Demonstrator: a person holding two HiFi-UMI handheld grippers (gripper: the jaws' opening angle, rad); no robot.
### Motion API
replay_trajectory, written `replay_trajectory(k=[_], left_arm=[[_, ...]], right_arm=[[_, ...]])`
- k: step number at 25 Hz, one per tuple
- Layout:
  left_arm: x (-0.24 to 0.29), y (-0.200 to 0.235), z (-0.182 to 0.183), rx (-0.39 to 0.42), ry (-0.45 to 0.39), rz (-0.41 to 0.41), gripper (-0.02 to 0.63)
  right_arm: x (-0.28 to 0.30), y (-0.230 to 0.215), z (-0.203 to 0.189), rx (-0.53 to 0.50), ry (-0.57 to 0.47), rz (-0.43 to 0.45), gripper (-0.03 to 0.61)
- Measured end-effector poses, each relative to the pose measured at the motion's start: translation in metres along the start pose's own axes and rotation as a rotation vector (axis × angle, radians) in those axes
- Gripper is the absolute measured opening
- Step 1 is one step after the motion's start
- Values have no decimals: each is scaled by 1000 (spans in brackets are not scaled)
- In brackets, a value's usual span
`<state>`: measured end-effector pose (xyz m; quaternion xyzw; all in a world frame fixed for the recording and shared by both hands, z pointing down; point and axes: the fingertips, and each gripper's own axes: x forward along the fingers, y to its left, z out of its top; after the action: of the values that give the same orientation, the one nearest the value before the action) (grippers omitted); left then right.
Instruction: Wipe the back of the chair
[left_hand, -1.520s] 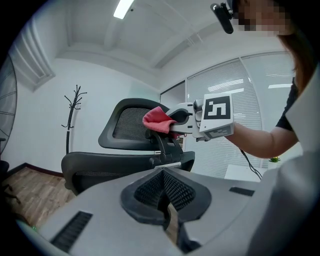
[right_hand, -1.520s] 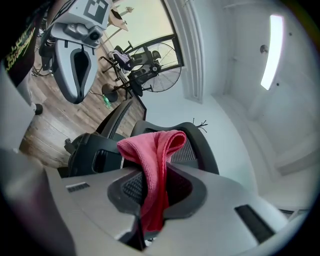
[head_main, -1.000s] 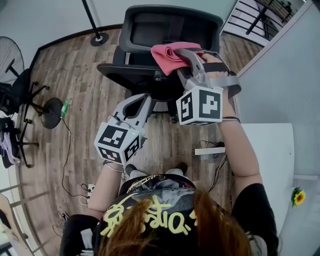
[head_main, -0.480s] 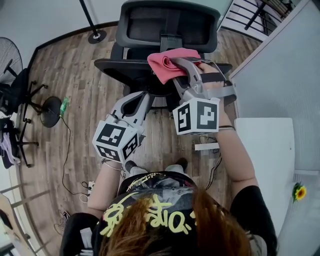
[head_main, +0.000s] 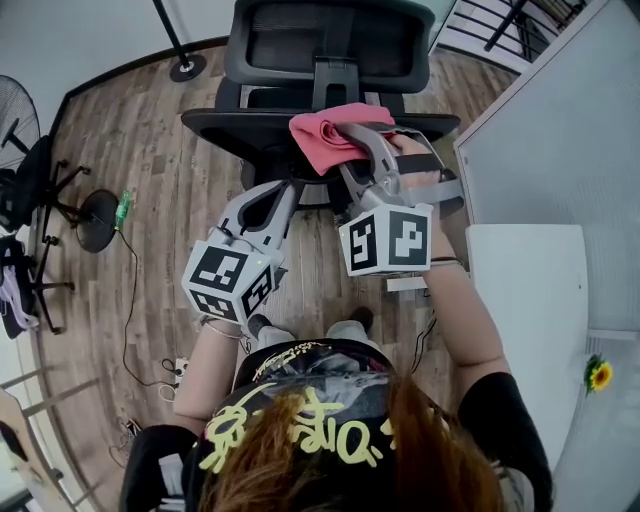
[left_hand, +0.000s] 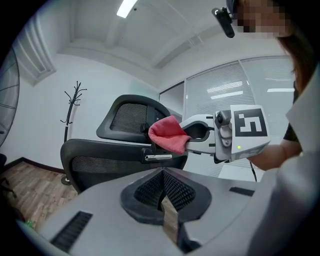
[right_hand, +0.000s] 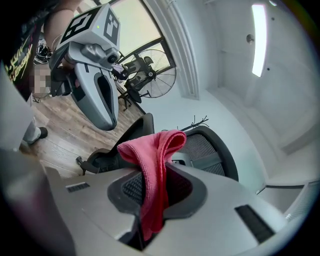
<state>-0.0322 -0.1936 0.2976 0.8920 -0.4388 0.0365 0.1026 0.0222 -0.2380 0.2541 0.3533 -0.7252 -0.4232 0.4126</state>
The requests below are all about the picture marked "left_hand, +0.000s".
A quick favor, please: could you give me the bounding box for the long ceiling light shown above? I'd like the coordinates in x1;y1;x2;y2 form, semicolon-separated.
116;0;139;19

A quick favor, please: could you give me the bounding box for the pink cleaning cloth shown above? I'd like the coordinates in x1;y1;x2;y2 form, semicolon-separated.
147;115;193;156

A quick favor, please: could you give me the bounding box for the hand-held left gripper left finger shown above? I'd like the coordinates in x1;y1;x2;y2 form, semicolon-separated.
37;167;181;256

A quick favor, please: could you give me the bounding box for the person's black shirt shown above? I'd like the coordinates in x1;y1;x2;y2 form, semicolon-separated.
282;82;304;152

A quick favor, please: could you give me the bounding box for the black mesh office chair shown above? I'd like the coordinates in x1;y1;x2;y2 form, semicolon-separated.
60;94;190;196

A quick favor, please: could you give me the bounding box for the person's white jacket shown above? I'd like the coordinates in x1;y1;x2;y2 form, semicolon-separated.
249;69;320;256

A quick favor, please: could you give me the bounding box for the black coat rack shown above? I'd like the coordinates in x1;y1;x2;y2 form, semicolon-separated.
59;80;88;186

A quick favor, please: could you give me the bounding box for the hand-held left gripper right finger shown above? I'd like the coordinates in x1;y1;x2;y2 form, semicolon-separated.
162;167;272;256

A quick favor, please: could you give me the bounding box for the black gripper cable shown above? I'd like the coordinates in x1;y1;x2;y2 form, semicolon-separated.
248;161;259;183

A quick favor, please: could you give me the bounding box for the black head-mounted camera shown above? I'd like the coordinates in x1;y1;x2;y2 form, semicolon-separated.
211;6;236;39

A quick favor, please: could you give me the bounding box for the large metal standing fan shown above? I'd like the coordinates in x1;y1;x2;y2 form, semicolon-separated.
0;48;21;149

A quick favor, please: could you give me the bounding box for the person's right forearm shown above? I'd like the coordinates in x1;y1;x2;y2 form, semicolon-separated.
245;143;302;172

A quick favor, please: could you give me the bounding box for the person's face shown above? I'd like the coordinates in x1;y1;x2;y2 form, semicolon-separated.
235;0;294;39

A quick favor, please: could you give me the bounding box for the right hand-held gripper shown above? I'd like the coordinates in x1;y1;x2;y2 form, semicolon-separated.
179;104;272;165

